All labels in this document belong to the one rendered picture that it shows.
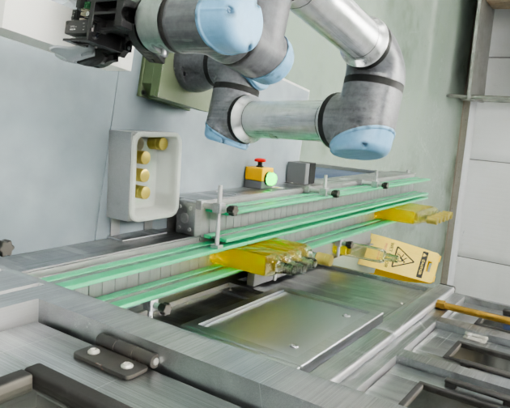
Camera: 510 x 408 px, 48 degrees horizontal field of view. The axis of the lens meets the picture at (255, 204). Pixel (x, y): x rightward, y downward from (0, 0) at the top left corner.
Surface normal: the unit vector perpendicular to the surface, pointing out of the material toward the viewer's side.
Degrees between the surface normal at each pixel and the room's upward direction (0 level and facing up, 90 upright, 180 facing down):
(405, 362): 90
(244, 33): 0
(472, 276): 90
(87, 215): 0
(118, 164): 90
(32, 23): 0
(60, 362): 90
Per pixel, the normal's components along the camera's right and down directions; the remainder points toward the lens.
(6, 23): 0.83, 0.14
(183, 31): -0.53, 0.52
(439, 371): -0.56, 0.08
